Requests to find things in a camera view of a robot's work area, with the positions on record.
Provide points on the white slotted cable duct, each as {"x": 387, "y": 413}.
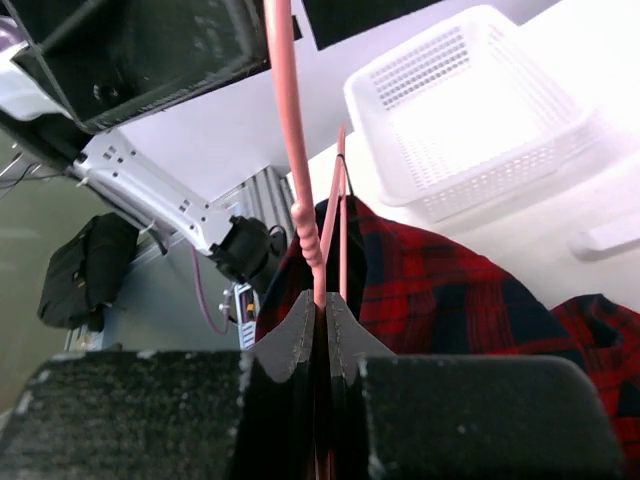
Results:
{"x": 247, "y": 307}

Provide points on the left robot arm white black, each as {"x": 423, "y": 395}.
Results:
{"x": 159, "y": 107}

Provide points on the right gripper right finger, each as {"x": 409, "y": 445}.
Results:
{"x": 461, "y": 416}

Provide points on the black bag on floor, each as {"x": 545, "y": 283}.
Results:
{"x": 84, "y": 276}

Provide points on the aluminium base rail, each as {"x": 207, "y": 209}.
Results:
{"x": 174, "y": 298}

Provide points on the metal clothes rack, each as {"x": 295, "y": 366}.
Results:
{"x": 607, "y": 240}

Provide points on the white plastic basket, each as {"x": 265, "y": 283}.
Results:
{"x": 463, "y": 113}

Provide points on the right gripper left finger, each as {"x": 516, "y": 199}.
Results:
{"x": 170, "y": 414}

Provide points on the red navy plaid skirt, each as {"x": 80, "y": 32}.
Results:
{"x": 421, "y": 293}

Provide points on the pink wire hanger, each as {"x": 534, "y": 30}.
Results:
{"x": 278, "y": 19}

